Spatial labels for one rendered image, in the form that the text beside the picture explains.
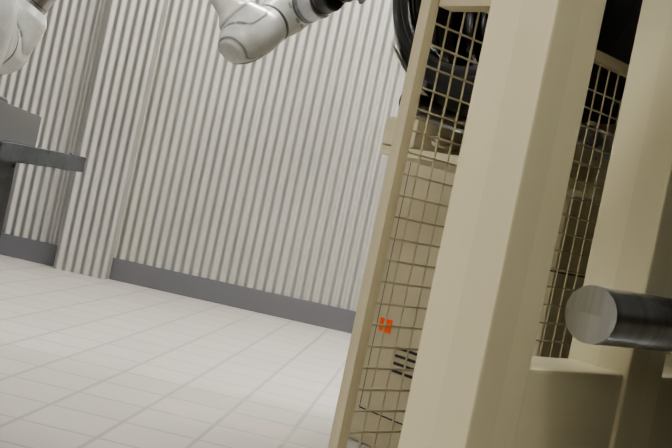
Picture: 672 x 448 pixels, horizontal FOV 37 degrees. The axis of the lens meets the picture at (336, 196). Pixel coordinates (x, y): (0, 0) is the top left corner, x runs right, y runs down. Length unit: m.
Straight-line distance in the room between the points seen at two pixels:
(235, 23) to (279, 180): 3.16
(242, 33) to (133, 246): 3.43
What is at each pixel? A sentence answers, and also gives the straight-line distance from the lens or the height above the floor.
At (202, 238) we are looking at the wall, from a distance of 5.60.
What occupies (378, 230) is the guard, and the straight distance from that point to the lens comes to 1.36.
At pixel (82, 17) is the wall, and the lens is 5.92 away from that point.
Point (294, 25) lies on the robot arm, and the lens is 2.50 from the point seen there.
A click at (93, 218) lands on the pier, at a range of 5.69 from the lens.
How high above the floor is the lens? 0.67
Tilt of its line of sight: level
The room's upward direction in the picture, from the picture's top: 12 degrees clockwise
